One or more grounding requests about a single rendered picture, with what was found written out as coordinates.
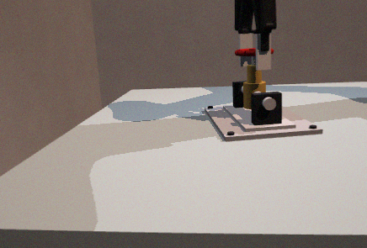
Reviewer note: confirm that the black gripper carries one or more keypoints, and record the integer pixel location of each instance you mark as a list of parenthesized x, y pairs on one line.
[(264, 12)]

